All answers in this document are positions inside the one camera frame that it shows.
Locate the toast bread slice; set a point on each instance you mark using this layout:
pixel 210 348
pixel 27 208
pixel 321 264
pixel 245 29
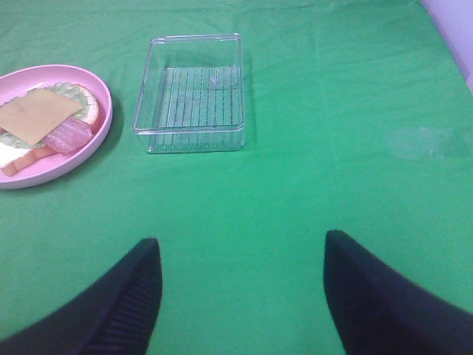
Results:
pixel 18 159

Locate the bacon strip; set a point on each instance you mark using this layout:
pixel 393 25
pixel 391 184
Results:
pixel 68 136

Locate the green lettuce leaf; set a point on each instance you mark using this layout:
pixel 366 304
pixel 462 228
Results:
pixel 79 96

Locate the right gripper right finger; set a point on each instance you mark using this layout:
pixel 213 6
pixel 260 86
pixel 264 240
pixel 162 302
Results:
pixel 378 311

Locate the right clear plastic container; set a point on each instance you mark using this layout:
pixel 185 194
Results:
pixel 191 98

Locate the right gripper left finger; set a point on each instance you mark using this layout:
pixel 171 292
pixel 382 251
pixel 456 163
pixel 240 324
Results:
pixel 115 315

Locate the pink round plate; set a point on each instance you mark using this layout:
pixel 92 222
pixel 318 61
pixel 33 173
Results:
pixel 54 166

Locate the green tablecloth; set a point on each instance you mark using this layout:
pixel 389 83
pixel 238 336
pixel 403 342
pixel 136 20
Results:
pixel 357 118

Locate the yellow cheese slice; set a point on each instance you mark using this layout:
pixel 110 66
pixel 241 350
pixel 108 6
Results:
pixel 33 116

